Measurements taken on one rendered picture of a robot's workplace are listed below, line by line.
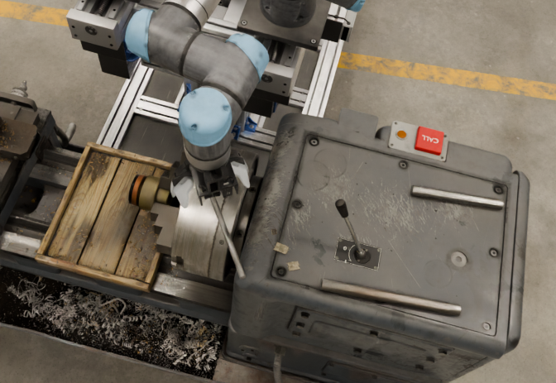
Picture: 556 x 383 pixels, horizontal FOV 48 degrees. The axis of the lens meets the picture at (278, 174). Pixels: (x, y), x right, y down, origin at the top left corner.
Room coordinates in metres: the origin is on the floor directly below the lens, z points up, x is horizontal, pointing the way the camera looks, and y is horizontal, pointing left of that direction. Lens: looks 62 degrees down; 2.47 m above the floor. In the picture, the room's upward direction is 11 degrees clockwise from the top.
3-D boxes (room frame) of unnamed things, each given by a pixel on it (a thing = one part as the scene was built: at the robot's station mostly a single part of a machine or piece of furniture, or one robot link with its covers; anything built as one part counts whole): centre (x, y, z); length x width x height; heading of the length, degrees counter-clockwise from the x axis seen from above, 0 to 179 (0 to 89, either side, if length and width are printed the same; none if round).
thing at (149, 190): (0.62, 0.29, 1.08); 0.09 x 0.09 x 0.09; 86
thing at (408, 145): (0.80, -0.30, 1.23); 0.13 x 0.08 x 0.05; 86
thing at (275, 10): (1.21, 0.06, 1.21); 0.15 x 0.15 x 0.10
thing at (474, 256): (0.60, -0.26, 1.06); 0.59 x 0.48 x 0.39; 86
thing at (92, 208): (0.63, 0.40, 0.89); 0.36 x 0.30 x 0.04; 176
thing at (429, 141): (0.80, -0.32, 1.26); 0.06 x 0.06 x 0.02; 86
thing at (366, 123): (0.81, -0.16, 1.24); 0.09 x 0.08 x 0.03; 86
